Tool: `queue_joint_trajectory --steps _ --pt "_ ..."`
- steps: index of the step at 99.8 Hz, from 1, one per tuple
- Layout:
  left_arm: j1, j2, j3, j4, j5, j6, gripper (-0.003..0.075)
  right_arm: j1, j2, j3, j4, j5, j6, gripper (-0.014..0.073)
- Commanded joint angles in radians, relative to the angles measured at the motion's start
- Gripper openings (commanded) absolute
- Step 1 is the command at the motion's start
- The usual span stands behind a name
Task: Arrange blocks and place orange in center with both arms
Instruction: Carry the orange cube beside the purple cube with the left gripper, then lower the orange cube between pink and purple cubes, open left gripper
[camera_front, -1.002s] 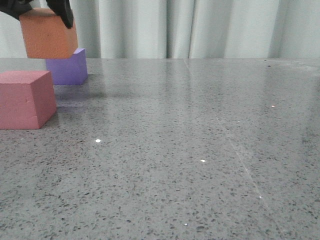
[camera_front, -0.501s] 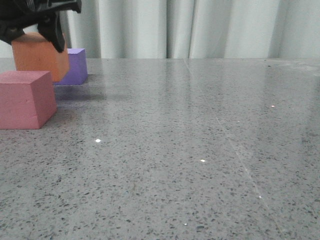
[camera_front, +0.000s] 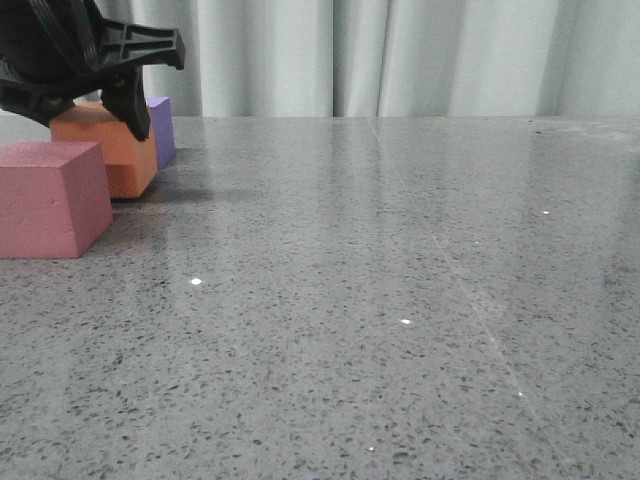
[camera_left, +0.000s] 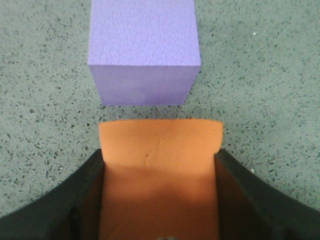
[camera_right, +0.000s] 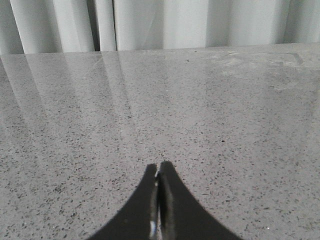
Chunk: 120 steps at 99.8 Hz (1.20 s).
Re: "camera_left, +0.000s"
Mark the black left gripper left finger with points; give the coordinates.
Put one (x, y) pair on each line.
(71, 211)

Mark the orange foam cube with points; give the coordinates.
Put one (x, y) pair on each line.
(160, 179)

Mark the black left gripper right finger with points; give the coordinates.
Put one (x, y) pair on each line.
(251, 209)

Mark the purple foam cube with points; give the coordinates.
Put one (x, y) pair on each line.
(143, 52)

